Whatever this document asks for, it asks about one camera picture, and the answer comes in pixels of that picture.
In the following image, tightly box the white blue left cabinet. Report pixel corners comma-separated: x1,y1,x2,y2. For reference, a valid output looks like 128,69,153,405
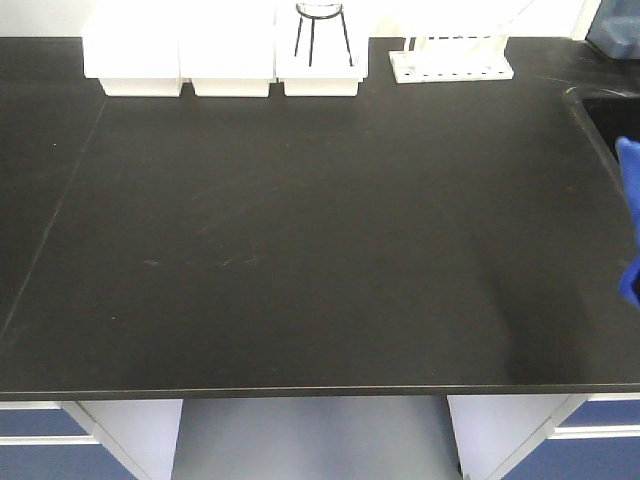
1,399,182,479

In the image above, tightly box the white plastic left bin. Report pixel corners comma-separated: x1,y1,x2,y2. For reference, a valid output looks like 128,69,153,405
81,1,183,97

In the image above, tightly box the white blue right cabinet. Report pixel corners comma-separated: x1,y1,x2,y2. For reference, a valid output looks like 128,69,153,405
447,393,639,479

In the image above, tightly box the white plastic bin with stand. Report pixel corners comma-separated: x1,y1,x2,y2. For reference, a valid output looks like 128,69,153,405
275,1,370,97

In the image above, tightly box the white blue cabinet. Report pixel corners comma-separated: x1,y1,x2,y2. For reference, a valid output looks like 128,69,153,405
1,399,182,479
447,393,639,479

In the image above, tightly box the black lab sink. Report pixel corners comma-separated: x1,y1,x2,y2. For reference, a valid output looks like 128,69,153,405
563,86,639,183

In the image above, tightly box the white plastic middle bin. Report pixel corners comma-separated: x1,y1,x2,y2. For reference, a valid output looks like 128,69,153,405
178,1,276,98

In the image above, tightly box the white test tube rack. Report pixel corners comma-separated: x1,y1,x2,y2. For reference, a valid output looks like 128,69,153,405
389,1,532,84

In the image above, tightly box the black wire tripod stand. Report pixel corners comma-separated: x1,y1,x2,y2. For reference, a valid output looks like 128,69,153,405
293,2,354,68

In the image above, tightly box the blue microfiber cloth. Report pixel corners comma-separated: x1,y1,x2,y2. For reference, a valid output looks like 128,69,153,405
615,136,639,307

